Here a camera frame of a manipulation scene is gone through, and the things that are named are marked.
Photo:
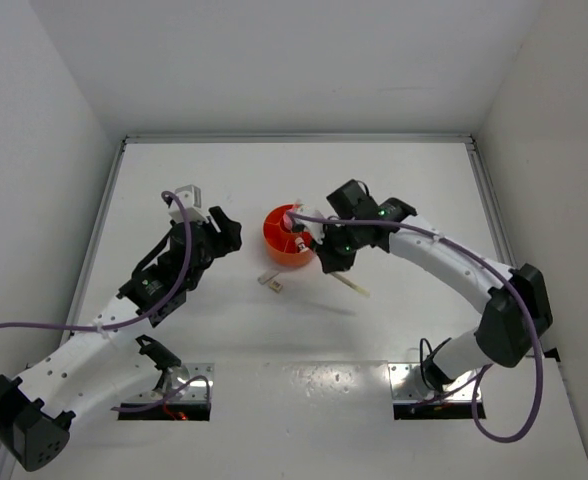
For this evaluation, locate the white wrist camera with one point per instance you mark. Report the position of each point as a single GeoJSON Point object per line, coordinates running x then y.
{"type": "Point", "coordinates": [191, 199]}
{"type": "Point", "coordinates": [307, 218]}

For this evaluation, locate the metal base plate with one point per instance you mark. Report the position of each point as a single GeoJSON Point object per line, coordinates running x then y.
{"type": "Point", "coordinates": [407, 387]}
{"type": "Point", "coordinates": [195, 382]}

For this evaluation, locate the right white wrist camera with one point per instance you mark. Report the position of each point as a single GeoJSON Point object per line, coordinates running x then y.
{"type": "Point", "coordinates": [307, 218]}

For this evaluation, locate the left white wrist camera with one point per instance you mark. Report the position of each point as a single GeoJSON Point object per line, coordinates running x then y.
{"type": "Point", "coordinates": [191, 199]}

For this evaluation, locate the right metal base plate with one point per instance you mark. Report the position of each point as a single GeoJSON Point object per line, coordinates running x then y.
{"type": "Point", "coordinates": [407, 387]}

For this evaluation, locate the grey white eraser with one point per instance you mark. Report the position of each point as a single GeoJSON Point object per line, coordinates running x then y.
{"type": "Point", "coordinates": [267, 276]}

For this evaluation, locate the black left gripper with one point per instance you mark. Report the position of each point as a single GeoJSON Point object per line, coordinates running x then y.
{"type": "Point", "coordinates": [227, 239]}

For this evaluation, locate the pink capped glue bottle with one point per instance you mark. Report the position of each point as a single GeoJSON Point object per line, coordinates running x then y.
{"type": "Point", "coordinates": [289, 222]}

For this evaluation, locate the orange round divided container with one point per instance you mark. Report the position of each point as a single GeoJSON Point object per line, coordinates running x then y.
{"type": "Point", "coordinates": [280, 243]}

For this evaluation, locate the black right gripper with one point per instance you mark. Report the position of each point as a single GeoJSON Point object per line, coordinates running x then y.
{"type": "Point", "coordinates": [330, 260]}

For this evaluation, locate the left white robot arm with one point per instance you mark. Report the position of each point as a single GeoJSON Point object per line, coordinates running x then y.
{"type": "Point", "coordinates": [98, 364]}

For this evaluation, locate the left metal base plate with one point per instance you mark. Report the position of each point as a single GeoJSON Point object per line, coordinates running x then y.
{"type": "Point", "coordinates": [195, 382]}

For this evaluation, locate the small tan barcode box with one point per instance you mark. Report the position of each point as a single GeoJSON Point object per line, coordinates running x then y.
{"type": "Point", "coordinates": [275, 286]}

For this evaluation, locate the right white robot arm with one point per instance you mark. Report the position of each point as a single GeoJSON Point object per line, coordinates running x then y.
{"type": "Point", "coordinates": [495, 290]}

